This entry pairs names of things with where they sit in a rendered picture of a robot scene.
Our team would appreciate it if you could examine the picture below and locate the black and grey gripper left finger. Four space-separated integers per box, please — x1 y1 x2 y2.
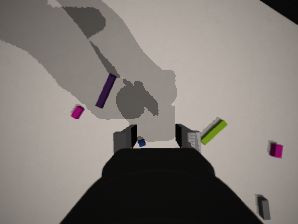
113 124 137 154

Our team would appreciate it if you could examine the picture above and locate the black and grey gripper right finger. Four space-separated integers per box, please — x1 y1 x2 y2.
175 124 201 154

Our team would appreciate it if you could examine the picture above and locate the purple rod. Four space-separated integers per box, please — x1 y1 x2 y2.
95 73 117 108

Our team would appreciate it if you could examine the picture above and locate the lime green rod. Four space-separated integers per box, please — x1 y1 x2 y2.
201 120 228 145

